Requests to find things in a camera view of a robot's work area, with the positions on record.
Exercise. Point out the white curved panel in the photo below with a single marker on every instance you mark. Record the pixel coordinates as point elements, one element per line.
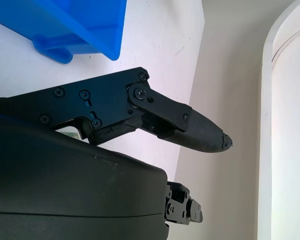
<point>287,120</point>

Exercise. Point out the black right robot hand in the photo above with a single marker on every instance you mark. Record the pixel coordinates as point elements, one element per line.
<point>65,180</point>

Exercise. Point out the blue plastic tray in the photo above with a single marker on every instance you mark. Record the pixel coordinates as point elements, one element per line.
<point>72,27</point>

